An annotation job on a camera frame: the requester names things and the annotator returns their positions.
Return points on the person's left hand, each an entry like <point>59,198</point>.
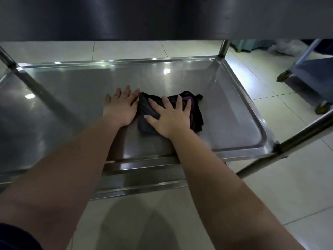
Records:
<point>119,109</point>

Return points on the person's right hand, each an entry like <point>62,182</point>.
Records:
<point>173,122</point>

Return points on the person's left little finger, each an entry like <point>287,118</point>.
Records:
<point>107,99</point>

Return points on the person's right middle finger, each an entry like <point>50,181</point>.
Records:
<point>167,103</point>

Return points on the person's left middle finger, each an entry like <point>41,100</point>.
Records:
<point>127,91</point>

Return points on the person's right thumb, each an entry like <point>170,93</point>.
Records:
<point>151,119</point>

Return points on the person's right little finger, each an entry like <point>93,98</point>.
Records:
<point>188,107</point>

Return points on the dark cloth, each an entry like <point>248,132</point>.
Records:
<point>195,111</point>

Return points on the person's left forearm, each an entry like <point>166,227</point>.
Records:
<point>65,174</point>

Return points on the person's right forearm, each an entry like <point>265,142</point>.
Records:
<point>223,190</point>

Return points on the stainless steel cart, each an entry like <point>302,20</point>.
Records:
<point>221,101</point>

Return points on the green curtain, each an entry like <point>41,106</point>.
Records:
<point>249,45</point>

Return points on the yellowish caster wheel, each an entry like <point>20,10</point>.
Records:
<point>322,108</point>
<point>284,75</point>

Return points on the white plastic bag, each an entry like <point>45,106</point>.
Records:
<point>287,47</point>

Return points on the pale blue cart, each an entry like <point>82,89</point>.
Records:
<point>316,72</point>

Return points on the dark blue sleeve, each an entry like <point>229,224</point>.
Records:
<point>15,239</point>

